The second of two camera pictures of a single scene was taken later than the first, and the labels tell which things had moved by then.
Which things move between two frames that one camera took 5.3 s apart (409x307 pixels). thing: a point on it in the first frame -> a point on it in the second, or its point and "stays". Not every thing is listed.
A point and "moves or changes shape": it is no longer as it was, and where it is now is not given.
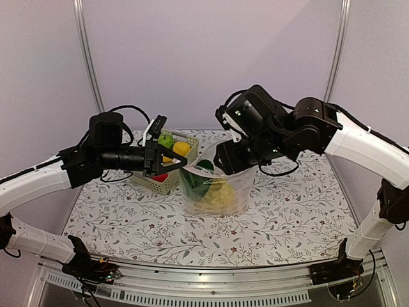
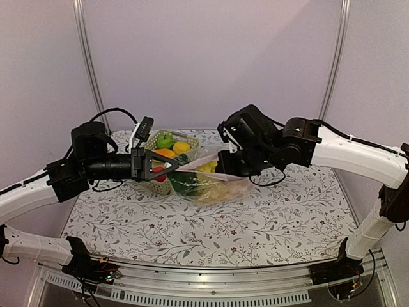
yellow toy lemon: [181, 148] stays
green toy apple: [165, 140] stays
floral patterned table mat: [298, 215] stays
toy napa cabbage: [219, 198] -> [214, 189]
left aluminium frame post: [80, 21] stays
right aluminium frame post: [342, 38] stays
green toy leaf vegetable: [198, 185] -> [184, 182]
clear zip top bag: [207, 190] moves or changes shape
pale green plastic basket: [167, 182] stays
